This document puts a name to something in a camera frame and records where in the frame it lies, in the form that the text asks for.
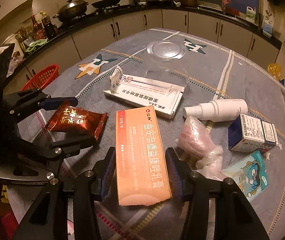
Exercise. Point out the blue white detergent bottle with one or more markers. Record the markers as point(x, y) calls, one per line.
point(267, 27)

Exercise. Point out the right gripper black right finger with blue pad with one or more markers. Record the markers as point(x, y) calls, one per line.
point(189, 186)

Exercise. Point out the green detergent jug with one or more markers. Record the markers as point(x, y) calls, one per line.
point(251, 14)

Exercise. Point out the white spray bottle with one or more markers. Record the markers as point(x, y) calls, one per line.
point(218, 110)

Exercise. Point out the grey patterned tablecloth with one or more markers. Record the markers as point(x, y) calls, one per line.
point(213, 71)

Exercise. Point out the red snack packet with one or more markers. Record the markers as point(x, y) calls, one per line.
point(70, 119)

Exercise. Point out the white medicine box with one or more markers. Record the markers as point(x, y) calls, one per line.
point(140, 92)

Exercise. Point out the light blue tissue pack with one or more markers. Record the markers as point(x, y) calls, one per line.
point(249, 174)

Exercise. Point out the blue white small carton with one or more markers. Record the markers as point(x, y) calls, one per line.
point(248, 134)

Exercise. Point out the red plastic basket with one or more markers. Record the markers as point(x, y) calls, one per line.
point(43, 78)

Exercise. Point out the black frying pan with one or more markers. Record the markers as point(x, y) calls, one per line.
point(105, 4)

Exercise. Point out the crumpled clear plastic bag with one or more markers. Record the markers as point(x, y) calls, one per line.
point(196, 141)

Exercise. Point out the green dishcloth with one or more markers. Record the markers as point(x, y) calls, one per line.
point(35, 45)

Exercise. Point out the lidded steel wok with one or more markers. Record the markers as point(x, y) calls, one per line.
point(71, 10)

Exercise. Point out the white ceramic jar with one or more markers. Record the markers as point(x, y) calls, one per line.
point(17, 51)

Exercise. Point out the dark sauce bottle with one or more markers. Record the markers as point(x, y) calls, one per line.
point(48, 26)

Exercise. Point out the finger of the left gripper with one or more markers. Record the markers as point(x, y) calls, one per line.
point(48, 103)
point(68, 147)

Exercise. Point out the orange ointment box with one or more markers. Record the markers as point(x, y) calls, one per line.
point(141, 170)

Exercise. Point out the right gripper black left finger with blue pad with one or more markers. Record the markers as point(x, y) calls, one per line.
point(89, 187)

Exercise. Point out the clear plastic lid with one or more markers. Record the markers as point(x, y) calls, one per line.
point(166, 50)

